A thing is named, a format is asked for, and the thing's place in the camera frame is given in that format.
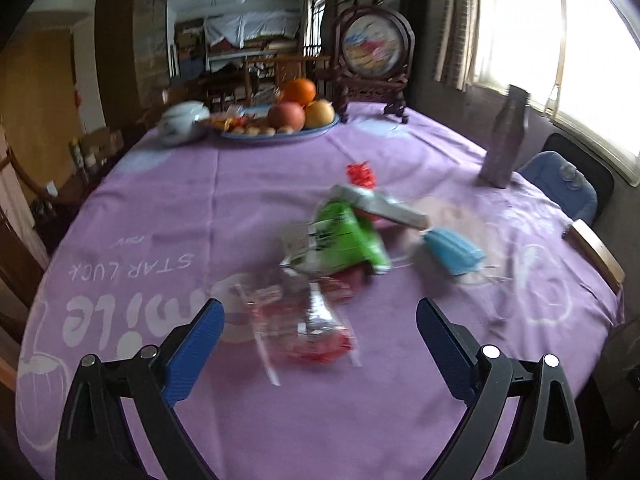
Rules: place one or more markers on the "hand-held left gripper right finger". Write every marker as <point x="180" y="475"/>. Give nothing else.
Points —
<point x="445" y="350"/>

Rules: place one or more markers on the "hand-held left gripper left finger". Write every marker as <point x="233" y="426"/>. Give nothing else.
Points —
<point x="195" y="350"/>

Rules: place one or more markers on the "blue face mask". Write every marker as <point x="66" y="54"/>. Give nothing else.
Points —
<point x="455" y="252"/>

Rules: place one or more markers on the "clear red plastic wrapper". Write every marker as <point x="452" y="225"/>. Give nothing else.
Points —
<point x="310" y="330"/>

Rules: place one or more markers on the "silver foil packet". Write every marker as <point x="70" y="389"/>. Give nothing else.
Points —
<point x="395" y="212"/>

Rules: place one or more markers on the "green snack packet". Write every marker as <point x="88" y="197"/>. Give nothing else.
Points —
<point x="345" y="235"/>

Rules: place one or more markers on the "purple printed tablecloth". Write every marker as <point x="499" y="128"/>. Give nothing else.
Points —
<point x="175" y="210"/>

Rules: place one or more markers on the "curved wooden armchair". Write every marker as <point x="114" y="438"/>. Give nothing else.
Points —
<point x="30" y="280"/>

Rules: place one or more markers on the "blue seat cushion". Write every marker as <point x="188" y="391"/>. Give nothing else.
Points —
<point x="555" y="180"/>

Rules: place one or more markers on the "stainless steel bottle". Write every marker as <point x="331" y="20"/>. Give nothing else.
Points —
<point x="502" y="145"/>

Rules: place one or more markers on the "pale blue ceramic pot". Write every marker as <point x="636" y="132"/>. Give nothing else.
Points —
<point x="180" y="125"/>

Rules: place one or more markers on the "cardboard box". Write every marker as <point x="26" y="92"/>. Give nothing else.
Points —
<point x="102" y="142"/>

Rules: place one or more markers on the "yellow capped spray can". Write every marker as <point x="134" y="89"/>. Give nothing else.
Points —
<point x="76" y="155"/>

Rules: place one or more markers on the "pile of walnuts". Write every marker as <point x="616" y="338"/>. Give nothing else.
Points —
<point x="260" y="131"/>

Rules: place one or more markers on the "pile of wrapped candies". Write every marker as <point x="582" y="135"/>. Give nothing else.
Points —
<point x="235" y="121"/>

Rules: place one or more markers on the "black chair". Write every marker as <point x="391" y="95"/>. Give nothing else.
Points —
<point x="600" y="170"/>

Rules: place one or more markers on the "blue fruit plate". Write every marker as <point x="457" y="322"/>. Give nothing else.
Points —
<point x="310" y="132"/>

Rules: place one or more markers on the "red apple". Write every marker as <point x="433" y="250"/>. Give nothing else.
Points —
<point x="286" y="116"/>

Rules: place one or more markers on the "yellow apple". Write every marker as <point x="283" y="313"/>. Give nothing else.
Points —
<point x="320" y="114"/>

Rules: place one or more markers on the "orange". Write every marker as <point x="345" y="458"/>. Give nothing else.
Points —
<point x="300" y="91"/>

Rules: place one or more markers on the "light wooden wardrobe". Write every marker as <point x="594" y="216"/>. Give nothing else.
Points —
<point x="40" y="100"/>

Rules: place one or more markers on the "dark wooden chair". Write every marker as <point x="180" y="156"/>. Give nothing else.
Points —
<point x="280" y="67"/>

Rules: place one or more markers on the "cluttered storage shelf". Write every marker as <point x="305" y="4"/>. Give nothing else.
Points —
<point x="190" y="55"/>

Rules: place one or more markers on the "round embroidered table screen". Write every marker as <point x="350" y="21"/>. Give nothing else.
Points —
<point x="375" y="50"/>

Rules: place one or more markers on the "checkered window curtain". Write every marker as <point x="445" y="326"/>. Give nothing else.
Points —
<point x="457" y="25"/>

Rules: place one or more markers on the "white cover cloth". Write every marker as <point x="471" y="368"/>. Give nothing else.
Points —
<point x="250" y="27"/>

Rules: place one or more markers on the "window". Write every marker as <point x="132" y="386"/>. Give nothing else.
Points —
<point x="525" y="25"/>

